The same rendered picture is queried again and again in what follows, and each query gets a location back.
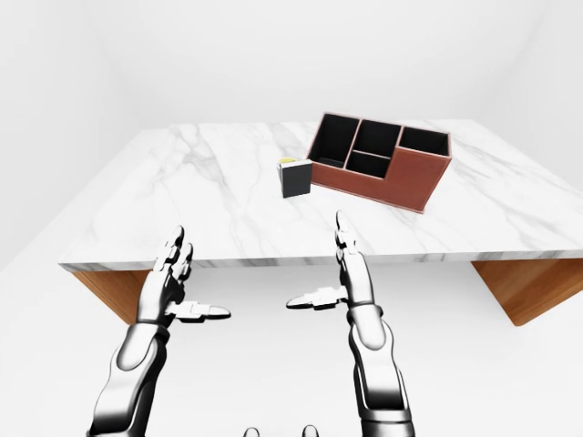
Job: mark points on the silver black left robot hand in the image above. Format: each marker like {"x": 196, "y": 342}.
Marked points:
{"x": 155, "y": 291}

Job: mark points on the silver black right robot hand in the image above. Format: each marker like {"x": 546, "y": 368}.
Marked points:
{"x": 357, "y": 282}

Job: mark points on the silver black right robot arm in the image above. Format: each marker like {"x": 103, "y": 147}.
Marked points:
{"x": 378, "y": 373}

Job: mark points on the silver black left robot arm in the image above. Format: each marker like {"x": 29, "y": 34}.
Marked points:
{"x": 125, "y": 378}

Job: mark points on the small black book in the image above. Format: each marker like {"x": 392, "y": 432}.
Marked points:
{"x": 296, "y": 178}

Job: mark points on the red-brown desk caddy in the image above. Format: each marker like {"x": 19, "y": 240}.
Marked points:
{"x": 382, "y": 159}

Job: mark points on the wooden table leg panel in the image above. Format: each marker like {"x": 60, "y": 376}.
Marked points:
{"x": 530, "y": 287}
{"x": 114, "y": 291}

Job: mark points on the small dark rounded shape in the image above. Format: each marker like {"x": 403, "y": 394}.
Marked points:
{"x": 251, "y": 432}
{"x": 310, "y": 431}

